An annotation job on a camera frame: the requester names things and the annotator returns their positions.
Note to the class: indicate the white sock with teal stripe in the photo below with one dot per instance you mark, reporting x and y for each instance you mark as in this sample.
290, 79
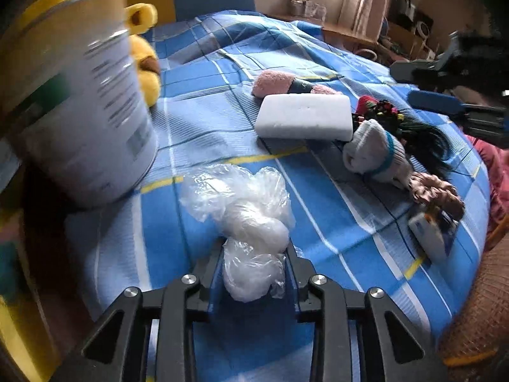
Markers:
370, 143

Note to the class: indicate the yellow plush bear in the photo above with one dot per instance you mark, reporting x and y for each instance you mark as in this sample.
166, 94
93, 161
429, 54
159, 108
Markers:
140, 47

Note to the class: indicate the brown fabric scrunchie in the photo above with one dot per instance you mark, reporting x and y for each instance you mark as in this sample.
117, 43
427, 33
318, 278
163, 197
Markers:
441, 199

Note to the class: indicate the white metal tin can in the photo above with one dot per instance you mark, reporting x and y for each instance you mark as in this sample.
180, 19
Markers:
79, 107

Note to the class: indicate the blue plaid bed sheet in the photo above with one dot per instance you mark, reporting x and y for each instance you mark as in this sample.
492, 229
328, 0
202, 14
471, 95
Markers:
222, 127

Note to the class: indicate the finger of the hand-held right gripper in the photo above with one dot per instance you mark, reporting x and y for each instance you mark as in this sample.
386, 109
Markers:
433, 101
403, 70

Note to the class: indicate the pink cloth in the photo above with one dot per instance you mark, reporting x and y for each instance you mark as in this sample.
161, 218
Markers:
493, 167

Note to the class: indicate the black beaded hair braid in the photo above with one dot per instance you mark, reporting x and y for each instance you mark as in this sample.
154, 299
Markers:
421, 139

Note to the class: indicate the wooden side shelf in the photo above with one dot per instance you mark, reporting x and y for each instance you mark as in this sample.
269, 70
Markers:
346, 34

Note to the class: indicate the pink fuzzy sock roll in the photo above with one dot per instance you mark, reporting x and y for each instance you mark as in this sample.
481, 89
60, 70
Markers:
270, 81

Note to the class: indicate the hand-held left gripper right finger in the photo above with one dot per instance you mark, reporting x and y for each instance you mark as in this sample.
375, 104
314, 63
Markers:
292, 282

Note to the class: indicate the brown woven cushion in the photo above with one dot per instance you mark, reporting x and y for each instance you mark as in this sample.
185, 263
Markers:
481, 318

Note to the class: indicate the clear plastic boxes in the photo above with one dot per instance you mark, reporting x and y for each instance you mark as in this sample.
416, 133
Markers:
306, 8

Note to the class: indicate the red knitted slipper sock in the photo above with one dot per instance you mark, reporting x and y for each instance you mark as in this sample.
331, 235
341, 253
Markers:
364, 105

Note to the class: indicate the clear plastic bag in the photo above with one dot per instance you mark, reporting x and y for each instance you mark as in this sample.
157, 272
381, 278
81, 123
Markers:
254, 227

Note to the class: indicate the white foam block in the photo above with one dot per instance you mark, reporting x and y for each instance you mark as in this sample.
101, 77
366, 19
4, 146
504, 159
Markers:
302, 117

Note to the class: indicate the cardboard box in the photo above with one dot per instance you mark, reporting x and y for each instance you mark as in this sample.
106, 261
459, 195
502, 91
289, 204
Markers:
405, 38

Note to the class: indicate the beige curtain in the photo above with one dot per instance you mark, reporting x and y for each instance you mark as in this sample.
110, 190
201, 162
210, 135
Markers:
364, 0

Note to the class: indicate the white and blue packet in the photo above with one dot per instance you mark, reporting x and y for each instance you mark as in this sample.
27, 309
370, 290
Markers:
427, 232

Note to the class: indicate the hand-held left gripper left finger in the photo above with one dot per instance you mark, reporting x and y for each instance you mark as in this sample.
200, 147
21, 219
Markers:
216, 276

